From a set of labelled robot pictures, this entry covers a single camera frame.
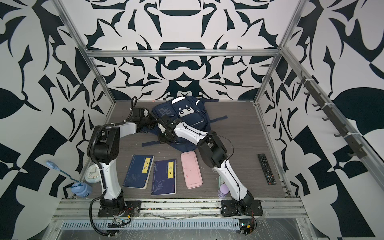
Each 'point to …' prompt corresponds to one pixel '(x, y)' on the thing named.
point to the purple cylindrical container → (223, 191)
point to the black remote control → (267, 170)
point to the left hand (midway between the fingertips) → (161, 115)
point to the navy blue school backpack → (191, 110)
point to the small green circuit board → (246, 226)
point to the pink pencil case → (192, 172)
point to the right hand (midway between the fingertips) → (158, 139)
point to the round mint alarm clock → (92, 174)
